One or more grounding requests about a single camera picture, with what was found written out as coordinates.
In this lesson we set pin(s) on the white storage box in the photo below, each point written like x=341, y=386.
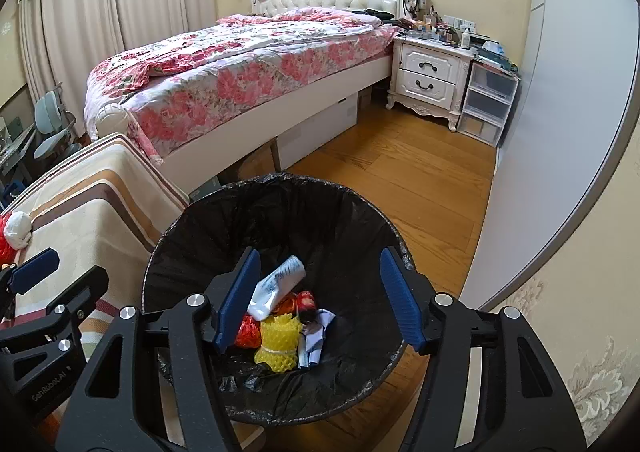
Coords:
x=320, y=127

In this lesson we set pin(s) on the white wardrobe door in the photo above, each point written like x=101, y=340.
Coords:
x=560, y=82

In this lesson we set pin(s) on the white carved nightstand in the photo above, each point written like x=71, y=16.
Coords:
x=430, y=67

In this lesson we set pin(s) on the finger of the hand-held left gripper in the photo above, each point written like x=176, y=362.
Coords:
x=35, y=269
x=90, y=284

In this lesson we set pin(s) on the pink floral quilt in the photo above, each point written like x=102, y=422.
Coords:
x=240, y=67

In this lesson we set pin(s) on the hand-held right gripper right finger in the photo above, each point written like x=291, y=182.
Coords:
x=400, y=302

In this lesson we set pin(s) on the pale paper sheet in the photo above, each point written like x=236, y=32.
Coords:
x=320, y=332

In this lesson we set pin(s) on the blue-grey desk chair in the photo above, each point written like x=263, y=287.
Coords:
x=50, y=107

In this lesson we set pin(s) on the brown cardboard box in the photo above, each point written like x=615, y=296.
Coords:
x=255, y=162

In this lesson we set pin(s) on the clear plastic drawer unit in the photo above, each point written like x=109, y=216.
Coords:
x=487, y=97

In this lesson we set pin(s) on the red bottle with black cap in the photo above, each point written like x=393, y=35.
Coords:
x=305, y=302

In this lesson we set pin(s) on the clutter of small toiletries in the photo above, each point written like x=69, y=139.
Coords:
x=450, y=30

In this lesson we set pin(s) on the white and teal tube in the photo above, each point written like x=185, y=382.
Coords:
x=275, y=287

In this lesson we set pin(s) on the striped bed sheet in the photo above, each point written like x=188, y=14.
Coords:
x=90, y=192

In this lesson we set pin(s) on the orange plastic bag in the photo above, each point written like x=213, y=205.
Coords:
x=247, y=332

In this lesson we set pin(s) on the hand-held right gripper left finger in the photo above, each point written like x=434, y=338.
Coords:
x=240, y=297

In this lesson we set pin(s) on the yellow foam fruit net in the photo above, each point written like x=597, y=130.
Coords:
x=280, y=342

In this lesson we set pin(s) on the white study desk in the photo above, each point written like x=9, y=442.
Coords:
x=15, y=142

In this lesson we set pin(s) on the waste bin with black liner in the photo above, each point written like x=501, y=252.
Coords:
x=330, y=232

